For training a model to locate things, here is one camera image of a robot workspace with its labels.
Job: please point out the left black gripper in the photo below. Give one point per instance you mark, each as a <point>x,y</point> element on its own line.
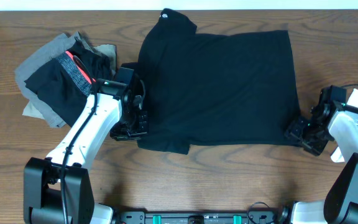
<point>140,132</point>

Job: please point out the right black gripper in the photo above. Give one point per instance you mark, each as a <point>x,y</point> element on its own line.
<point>314,147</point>

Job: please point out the black polo shirt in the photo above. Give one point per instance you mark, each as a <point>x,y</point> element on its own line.
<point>208,89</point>

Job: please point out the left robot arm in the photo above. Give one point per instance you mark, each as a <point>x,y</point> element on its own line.
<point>57,189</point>

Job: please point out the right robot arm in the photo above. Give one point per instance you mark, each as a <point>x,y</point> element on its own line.
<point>333,121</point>

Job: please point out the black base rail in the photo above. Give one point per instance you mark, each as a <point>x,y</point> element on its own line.
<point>254,217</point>

